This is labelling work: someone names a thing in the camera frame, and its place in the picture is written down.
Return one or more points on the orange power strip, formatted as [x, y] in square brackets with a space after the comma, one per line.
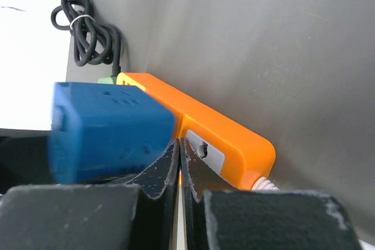
[237, 154]

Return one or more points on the green power strip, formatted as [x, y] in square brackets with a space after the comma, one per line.
[107, 80]

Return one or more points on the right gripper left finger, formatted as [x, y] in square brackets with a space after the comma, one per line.
[152, 226]

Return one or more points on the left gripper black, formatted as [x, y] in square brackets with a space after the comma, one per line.
[24, 158]

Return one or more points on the blue plug adapter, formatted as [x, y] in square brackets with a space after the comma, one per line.
[104, 129]

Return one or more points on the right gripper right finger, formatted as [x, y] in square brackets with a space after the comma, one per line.
[199, 182]

